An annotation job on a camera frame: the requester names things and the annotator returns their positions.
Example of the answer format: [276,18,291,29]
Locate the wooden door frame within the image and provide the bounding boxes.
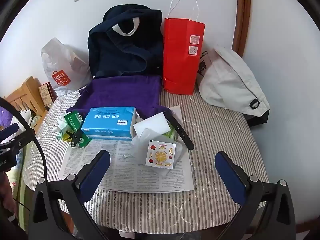
[231,0,252,55]

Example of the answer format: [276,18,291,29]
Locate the white plastic shopping bag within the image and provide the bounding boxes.
[41,37,93,97]

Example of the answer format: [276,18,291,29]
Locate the white floral pillow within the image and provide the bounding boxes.
[19,109,34,127]

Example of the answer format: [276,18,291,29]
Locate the white foam block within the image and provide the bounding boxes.
[133,112,173,138]

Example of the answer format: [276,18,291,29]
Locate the person's left hand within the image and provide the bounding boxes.
[0,174,12,212]

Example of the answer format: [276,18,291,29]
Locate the red paper bag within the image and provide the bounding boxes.
[163,0,206,96]

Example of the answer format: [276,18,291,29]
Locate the white fabric bag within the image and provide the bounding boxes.
[196,45,271,118]

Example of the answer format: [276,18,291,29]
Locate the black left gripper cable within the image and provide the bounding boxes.
[0,97,48,180]

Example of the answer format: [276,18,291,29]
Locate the fruit print packet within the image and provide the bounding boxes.
[145,140,177,168]

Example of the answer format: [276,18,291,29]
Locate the wooden headboard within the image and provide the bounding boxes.
[4,76,54,130]

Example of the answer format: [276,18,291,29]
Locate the light green tissue pack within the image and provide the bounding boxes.
[162,122,179,140]

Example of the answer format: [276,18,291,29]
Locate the dark green tissue pack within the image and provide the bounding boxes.
[64,112,91,148]

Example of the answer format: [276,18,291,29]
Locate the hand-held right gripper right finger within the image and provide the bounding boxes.
[214,151,297,240]

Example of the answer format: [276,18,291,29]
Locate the purple fuzzy blanket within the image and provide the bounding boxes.
[0,106,13,128]

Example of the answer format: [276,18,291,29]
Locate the blue tissue box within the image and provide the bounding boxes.
[81,107,137,140]

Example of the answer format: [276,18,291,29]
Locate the black box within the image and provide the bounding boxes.
[244,110,270,128]

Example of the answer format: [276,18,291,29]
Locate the newspaper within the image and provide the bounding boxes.
[58,105,195,192]

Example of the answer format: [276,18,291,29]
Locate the colourful printed bedding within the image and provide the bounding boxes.
[10,145,34,232]

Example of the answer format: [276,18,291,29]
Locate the navy blue backpack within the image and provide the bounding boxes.
[87,4,165,79]

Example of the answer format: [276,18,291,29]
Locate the black watch strap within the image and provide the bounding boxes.
[163,110,195,150]

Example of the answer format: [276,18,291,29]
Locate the yellow pouch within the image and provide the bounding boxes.
[62,130,87,148]

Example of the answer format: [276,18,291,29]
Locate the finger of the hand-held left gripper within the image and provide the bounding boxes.
[0,123,20,139]
[0,129,36,156]

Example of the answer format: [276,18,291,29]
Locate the purple towel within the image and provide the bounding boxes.
[66,75,175,123]

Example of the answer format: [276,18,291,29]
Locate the brown patterned book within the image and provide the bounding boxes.
[38,82,57,105]

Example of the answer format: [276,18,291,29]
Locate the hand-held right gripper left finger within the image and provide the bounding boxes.
[28,150,111,240]

